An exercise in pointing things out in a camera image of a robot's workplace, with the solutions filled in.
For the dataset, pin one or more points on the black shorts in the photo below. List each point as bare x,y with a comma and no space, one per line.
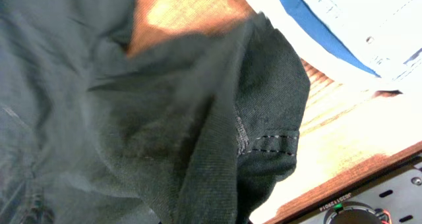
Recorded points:
197,129

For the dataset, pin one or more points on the white garment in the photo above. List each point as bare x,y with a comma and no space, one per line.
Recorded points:
309,50

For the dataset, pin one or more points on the dark blue garment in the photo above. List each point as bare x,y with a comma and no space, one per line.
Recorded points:
310,23

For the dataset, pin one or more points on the light blue denim shorts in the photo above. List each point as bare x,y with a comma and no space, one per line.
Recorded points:
382,34

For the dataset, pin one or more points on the black metal base rail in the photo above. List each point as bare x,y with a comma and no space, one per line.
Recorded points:
393,196

